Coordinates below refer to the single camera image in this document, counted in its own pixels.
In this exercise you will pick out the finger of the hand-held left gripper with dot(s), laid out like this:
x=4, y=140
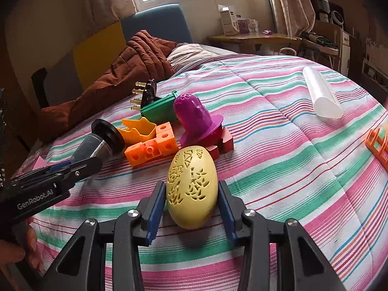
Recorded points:
x=81, y=169
x=60, y=166

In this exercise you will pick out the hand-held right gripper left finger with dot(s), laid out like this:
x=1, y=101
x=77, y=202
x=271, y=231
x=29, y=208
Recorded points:
x=154, y=215

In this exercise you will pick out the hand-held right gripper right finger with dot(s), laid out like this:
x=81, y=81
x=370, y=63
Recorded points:
x=227, y=215

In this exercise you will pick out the pink storage box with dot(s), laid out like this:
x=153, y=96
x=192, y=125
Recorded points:
x=39, y=163

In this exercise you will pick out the yellow perforated egg shell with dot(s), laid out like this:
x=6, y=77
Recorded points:
x=191, y=188

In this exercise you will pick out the orange linked plastic cubes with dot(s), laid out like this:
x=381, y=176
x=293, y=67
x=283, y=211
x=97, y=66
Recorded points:
x=145, y=153

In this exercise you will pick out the purple perforated cone piece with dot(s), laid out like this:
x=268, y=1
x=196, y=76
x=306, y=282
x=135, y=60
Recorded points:
x=194, y=115

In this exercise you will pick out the person's left hand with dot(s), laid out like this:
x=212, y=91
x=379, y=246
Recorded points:
x=28, y=242

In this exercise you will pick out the orange-yellow jagged plastic shell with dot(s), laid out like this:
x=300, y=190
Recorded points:
x=136, y=132

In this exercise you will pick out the red plastic block piece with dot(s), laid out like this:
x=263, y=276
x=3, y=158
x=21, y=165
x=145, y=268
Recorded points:
x=225, y=142

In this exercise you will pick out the green plastic cylinder holder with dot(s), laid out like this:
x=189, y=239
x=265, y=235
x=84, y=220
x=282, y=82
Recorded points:
x=157, y=110

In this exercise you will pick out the black base with clear pegs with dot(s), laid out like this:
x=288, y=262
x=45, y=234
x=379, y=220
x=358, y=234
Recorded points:
x=150, y=92

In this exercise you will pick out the brown quilt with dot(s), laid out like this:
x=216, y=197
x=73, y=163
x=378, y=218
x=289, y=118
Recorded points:
x=127, y=69

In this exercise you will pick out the translucent white plastic tube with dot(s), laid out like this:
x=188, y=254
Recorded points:
x=322, y=94

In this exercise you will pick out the pale striped pillow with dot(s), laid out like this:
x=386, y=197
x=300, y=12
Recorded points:
x=191, y=53

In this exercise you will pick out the orange plastic rack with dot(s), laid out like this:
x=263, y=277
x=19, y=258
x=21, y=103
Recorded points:
x=379, y=145

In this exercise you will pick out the blue and yellow padded headboard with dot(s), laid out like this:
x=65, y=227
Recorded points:
x=160, y=21

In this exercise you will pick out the wooden desk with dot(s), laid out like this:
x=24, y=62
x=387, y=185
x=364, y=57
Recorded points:
x=251, y=38

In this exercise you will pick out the purple small box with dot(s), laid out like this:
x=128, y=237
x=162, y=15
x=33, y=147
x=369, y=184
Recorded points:
x=243, y=25

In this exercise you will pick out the small white jar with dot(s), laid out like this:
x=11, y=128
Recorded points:
x=254, y=25

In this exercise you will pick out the white carton box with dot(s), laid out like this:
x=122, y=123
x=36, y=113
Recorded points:
x=228, y=21

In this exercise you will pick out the cluttered wooden shelf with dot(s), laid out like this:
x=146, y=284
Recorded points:
x=330, y=36

